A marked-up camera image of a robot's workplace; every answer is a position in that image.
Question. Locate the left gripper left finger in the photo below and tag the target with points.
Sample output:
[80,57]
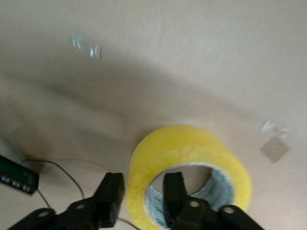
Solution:
[105,203]

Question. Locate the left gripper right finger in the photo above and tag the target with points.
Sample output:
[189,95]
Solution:
[175,206]

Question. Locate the yellow packing tape roll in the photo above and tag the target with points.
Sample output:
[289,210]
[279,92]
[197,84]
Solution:
[168,148]

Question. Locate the small clear tape piece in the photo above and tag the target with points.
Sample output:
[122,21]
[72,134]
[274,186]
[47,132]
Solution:
[94,51]

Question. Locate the black device with buttons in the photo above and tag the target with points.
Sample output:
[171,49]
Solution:
[14,175]

